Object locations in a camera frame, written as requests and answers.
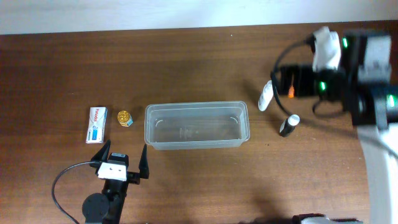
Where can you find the orange Redoxon tablet tube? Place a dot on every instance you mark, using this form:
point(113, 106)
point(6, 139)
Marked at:
point(291, 92)

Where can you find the clear plastic container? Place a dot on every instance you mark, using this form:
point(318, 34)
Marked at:
point(200, 125)

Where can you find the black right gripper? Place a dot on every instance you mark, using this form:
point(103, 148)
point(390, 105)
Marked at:
point(283, 79)

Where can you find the gold lid balm jar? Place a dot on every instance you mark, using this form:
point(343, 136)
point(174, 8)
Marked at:
point(124, 118)

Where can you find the white calamine lotion bottle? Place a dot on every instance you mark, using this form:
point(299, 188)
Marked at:
point(266, 96)

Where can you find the white blue Panadol box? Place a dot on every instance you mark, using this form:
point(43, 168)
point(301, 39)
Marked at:
point(96, 125)

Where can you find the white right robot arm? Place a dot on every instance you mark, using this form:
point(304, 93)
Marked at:
point(354, 69)

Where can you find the dark bottle white cap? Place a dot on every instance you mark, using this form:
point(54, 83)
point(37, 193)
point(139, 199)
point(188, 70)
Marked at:
point(288, 126)

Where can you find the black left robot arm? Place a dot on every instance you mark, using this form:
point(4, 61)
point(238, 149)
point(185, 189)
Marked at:
point(107, 206)

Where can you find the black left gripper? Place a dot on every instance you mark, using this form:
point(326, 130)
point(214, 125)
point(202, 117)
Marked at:
point(132, 177)

